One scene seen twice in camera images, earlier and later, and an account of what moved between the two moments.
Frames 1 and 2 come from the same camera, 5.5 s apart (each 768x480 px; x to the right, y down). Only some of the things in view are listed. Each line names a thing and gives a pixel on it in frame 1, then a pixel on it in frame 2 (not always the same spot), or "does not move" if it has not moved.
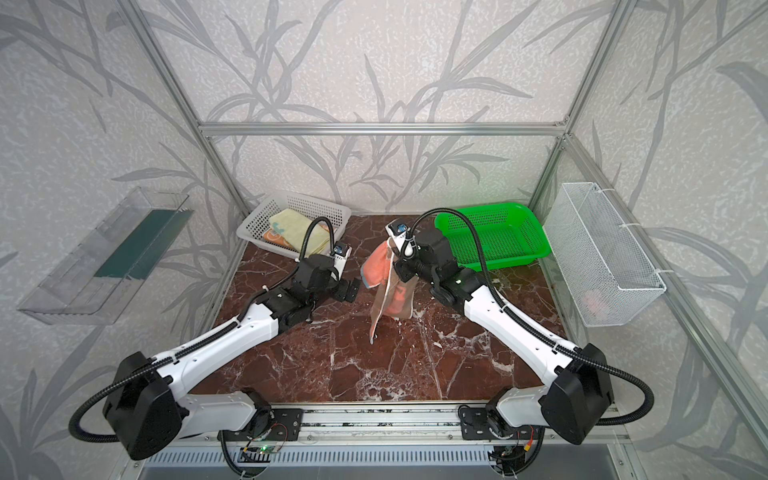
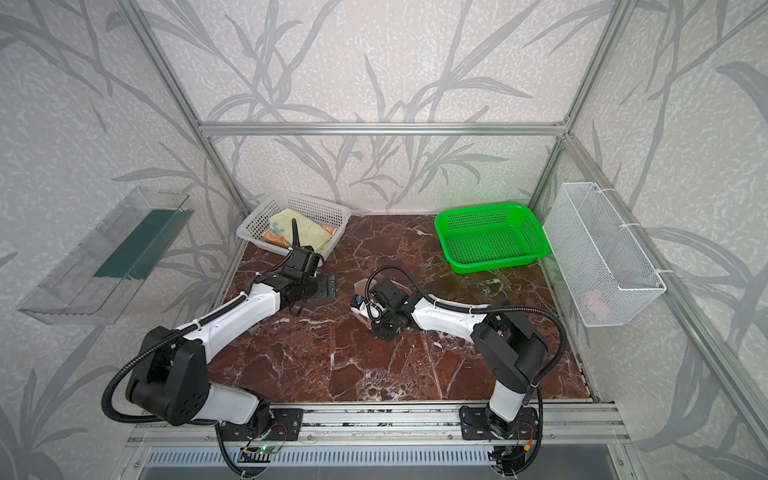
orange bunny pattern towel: (270, 236) does not move
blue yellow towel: (295, 225) does not move
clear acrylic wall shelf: (97, 283) does not move
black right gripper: (405, 271) → (377, 318)
